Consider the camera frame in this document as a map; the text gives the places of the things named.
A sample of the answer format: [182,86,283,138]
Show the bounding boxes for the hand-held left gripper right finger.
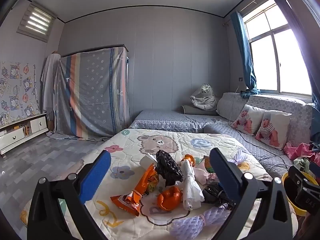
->
[209,147,293,240]

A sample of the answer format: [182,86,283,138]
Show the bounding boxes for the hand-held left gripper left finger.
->
[27,150,112,240]

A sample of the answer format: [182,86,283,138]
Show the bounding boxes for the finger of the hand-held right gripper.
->
[287,165,310,189]
[308,152,320,173]

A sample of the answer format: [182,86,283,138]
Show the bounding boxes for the yellow bin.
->
[281,172,308,217]

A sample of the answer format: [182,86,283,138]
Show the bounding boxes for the green snack packet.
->
[204,155,215,173]

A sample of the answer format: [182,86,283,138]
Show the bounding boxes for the small purple foam net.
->
[226,149,248,165]

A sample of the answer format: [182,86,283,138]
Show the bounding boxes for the pink plastic bag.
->
[194,166,218,188]

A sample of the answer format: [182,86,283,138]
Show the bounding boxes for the black plastic bag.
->
[202,182,235,209]
[156,150,184,187]

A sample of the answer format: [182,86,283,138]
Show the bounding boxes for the small orange peel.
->
[184,154,196,167]

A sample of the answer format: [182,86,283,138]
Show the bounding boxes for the white tissue bundle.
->
[180,160,205,211]

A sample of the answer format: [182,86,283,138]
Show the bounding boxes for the orange snack packet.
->
[110,163,160,217]

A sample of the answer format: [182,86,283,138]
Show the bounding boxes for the white paper box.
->
[140,154,158,170]

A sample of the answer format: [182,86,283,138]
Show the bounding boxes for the large orange peel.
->
[157,186,182,210]

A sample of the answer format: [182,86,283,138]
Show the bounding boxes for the pink clothes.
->
[284,141,317,160]

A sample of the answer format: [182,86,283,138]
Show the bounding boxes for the grey quilted mat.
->
[204,123,294,180]

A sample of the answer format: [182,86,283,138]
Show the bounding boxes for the baby print pillow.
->
[254,110,292,151]
[231,104,265,136]

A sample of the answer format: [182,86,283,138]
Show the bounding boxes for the long grey floral backrest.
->
[246,94,313,153]

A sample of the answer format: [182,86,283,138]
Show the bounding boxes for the grey floral cushion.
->
[216,92,250,123]

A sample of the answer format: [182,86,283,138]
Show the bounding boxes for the grey bolster pillow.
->
[181,104,219,116]

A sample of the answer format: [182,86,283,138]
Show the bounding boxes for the cartoon bear printed quilt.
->
[21,127,299,240]

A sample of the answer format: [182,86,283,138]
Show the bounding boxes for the tiger plush toy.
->
[190,83,217,111]

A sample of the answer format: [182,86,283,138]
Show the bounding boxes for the grey lace-trimmed bed cover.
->
[129,109,220,133]

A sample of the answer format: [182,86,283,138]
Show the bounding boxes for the striped floral sheet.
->
[47,45,132,142]

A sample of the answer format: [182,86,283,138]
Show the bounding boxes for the white low cabinet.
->
[0,112,49,158]

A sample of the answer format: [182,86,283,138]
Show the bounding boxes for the white hanging cloth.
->
[40,52,62,132]

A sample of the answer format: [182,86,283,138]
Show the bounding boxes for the long blue curtain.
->
[265,0,320,143]

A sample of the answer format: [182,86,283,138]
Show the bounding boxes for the window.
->
[241,0,313,98]

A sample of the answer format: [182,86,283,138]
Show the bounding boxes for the short blue curtain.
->
[230,10,261,98]

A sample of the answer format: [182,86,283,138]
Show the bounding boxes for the window blind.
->
[17,1,57,42]

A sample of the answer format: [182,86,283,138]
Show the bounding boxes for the cartoon wall poster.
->
[0,60,40,125]

